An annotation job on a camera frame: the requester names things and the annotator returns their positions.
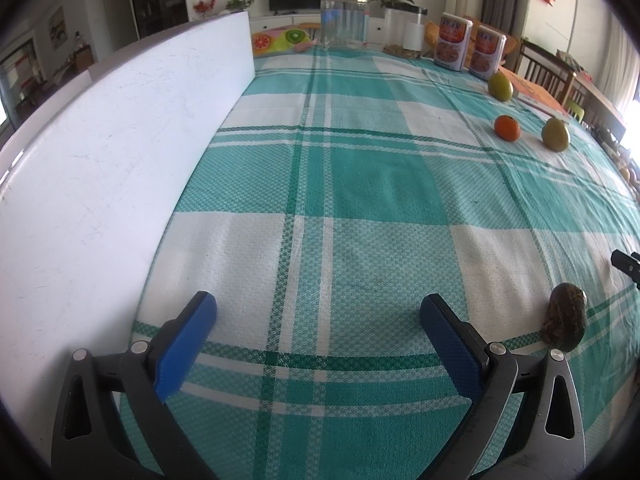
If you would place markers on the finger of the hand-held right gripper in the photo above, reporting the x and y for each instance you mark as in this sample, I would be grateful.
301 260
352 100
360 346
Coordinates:
626 262

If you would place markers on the small green potted plant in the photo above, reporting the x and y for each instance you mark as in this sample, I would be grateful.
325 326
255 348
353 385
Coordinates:
240 1

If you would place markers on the small tangerine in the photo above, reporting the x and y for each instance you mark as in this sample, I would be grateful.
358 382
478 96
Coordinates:
507 127

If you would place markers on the white jar with black lid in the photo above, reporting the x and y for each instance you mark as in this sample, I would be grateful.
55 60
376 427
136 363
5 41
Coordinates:
405 30

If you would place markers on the teal checkered tablecloth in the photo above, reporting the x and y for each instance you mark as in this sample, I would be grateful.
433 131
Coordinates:
350 185

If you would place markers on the dark tall cabinet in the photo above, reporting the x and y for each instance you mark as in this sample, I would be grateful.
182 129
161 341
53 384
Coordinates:
155 0

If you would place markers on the pink and white canister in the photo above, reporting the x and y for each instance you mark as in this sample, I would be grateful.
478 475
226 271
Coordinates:
487 52
452 42

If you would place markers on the dark wooden chair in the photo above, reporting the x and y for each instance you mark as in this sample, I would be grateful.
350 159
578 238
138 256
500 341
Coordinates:
545 67

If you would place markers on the red flower plant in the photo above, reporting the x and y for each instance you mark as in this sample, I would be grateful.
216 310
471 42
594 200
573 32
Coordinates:
205 6

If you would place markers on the wooden side desk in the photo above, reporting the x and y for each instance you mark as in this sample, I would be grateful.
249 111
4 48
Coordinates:
600 102

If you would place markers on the white television cabinet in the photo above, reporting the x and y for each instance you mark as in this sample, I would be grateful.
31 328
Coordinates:
270 22

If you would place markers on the orange book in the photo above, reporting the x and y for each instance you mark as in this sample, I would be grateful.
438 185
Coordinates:
537 94

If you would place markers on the framed wall painting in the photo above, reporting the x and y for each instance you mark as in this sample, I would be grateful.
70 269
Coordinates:
56 28

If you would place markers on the brown kiwi fruit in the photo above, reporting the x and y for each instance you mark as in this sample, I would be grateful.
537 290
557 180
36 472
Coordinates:
565 317

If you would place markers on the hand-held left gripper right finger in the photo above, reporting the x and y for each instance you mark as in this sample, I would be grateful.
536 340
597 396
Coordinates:
452 350

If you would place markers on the white board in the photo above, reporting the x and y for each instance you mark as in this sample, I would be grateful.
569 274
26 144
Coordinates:
100 185

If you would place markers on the clear glass jar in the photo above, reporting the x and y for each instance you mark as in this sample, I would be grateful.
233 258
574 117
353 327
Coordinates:
343 19

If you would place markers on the yellow-green pear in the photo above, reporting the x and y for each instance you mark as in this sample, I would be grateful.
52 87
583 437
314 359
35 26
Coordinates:
500 85
555 133

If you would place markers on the yellow-green stool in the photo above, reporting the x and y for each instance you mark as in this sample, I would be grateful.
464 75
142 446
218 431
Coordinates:
575 110

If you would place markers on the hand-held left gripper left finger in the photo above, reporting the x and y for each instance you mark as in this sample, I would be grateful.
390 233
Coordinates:
182 350

